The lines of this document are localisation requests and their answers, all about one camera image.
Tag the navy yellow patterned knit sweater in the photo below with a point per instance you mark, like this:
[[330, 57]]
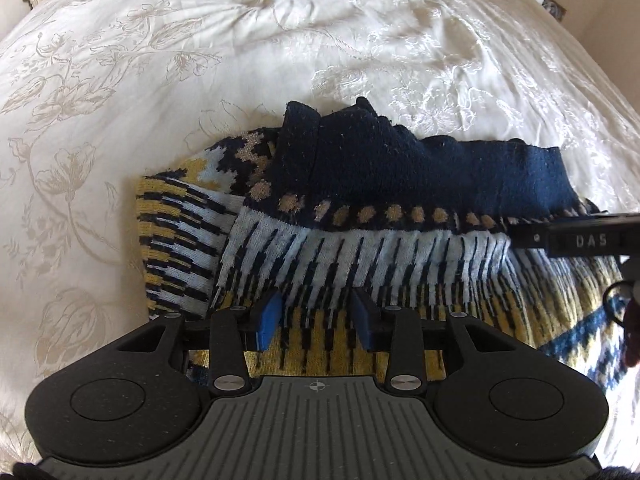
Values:
[[400, 170]]

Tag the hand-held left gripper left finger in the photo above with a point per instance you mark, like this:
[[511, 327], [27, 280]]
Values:
[[267, 323]]

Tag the cream floral embroidered bedspread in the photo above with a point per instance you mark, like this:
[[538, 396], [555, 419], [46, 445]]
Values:
[[150, 85]]

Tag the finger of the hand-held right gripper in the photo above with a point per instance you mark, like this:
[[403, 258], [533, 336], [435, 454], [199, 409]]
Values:
[[528, 238]]

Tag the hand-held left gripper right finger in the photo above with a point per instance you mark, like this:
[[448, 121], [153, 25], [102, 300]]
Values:
[[365, 323]]

